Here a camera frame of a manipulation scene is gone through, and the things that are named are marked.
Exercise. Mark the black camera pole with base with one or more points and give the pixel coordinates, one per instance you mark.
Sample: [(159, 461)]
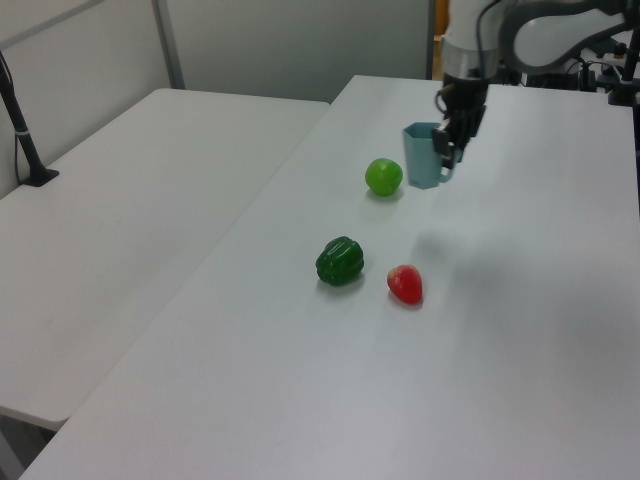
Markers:
[(22, 137)]

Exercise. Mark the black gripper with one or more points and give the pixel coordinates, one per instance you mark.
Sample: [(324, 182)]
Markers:
[(465, 102)]

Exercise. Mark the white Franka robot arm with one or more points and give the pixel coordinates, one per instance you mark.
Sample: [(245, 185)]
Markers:
[(530, 35)]

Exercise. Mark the black clamp stand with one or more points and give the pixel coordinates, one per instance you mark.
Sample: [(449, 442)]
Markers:
[(626, 75)]

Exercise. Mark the light blue hexagonal mug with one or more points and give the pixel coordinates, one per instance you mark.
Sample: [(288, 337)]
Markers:
[(422, 157)]

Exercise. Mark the light green apple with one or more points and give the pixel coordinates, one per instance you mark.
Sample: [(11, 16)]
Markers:
[(383, 177)]

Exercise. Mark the brown wooden board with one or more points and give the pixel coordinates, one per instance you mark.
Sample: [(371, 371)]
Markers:
[(439, 20)]

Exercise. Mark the dark green bell pepper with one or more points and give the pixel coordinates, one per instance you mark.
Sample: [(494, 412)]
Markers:
[(340, 261)]

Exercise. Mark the red strawberry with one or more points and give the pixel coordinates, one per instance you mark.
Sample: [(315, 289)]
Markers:
[(406, 284)]

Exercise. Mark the grey partition post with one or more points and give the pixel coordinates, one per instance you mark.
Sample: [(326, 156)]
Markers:
[(170, 45)]

